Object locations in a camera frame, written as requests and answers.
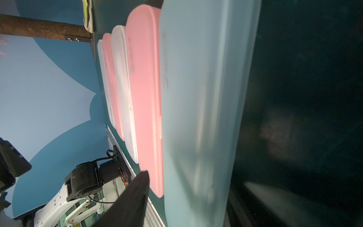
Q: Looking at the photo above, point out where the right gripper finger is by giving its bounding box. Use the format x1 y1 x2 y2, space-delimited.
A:
93 171 150 227

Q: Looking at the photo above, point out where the frosted white pencil case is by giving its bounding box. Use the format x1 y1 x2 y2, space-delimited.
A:
97 39 115 127

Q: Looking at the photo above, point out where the clear white pencil case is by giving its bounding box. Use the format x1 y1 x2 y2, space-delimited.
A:
111 25 139 164

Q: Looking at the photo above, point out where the pink translucent pencil case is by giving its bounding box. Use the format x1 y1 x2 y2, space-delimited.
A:
102 33 125 141

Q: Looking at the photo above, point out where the teal green pencil case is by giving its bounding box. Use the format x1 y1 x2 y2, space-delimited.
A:
159 1 261 227

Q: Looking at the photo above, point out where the small pink pencil case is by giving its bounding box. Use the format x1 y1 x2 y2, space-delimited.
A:
126 4 164 198

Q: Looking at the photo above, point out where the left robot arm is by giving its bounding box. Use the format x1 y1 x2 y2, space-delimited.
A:
1 140 108 227

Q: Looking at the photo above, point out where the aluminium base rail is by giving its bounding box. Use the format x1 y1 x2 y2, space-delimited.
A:
95 126 165 227

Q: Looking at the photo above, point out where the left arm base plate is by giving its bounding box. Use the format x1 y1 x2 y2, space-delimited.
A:
113 145 132 187

